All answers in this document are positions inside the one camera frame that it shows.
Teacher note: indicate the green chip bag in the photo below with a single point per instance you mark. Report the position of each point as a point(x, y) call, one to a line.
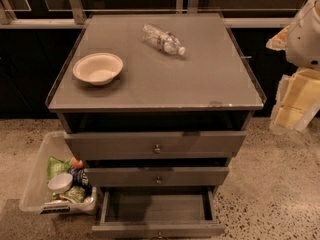
point(75, 194)

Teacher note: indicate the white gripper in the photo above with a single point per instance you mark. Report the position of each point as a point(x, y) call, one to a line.
point(305, 39)

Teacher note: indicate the green snack bag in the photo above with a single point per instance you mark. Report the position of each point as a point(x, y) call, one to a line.
point(56, 166)

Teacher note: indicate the clear plastic water bottle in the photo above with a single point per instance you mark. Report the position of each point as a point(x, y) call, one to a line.
point(163, 40)

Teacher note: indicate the grey drawer cabinet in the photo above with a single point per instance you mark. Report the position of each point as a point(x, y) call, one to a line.
point(209, 88)

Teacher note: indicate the grey middle drawer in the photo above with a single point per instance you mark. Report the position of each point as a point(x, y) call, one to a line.
point(157, 176)

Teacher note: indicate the small white cup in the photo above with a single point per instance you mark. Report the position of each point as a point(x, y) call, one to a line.
point(60, 183)

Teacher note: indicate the metal window frame rail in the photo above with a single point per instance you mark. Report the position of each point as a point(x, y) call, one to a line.
point(77, 13)

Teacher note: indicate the clear plastic bin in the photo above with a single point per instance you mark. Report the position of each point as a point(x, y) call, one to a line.
point(37, 197)

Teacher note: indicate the white paper bowl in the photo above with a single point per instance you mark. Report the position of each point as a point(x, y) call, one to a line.
point(98, 69)

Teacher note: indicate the grey drawer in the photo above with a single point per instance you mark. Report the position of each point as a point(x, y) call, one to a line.
point(157, 176)
point(154, 145)
point(158, 213)

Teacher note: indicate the grey bottom drawer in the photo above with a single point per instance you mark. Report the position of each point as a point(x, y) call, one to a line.
point(158, 213)

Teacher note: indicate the grey top drawer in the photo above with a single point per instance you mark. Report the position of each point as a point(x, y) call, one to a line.
point(154, 145)

